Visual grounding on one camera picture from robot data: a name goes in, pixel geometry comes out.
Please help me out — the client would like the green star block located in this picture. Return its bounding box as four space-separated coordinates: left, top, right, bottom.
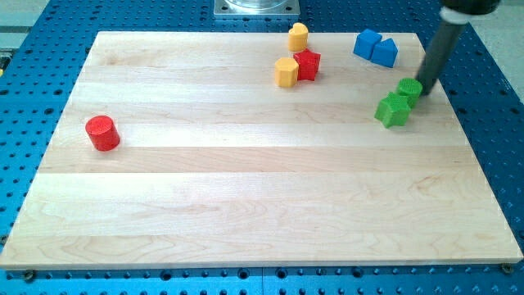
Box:
374 92 411 129

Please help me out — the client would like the green cylinder block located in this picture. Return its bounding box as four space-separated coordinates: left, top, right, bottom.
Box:
395 78 422 108

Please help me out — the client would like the black robot arm end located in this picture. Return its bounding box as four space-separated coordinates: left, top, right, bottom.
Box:
440 0 501 16

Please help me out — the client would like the wooden board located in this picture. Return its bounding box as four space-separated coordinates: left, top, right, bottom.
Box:
1 31 522 270

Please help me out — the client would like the yellow hexagon block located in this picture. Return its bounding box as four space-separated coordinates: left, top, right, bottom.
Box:
274 57 299 88

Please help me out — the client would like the red star block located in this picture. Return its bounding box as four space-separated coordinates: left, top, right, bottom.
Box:
293 48 321 81

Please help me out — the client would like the yellow heart block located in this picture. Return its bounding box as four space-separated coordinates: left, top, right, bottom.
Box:
287 22 309 52

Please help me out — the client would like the blue cube block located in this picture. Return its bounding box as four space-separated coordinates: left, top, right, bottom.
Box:
353 29 382 60

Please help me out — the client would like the blue pentagon block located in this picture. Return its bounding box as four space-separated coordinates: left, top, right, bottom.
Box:
370 39 398 68

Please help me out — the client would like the red cylinder block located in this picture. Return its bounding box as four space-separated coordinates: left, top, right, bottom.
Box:
85 116 120 152

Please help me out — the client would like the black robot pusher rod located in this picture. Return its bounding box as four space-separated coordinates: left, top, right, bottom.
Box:
415 20 467 96

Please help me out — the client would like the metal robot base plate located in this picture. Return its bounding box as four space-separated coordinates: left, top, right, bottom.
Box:
214 0 300 18

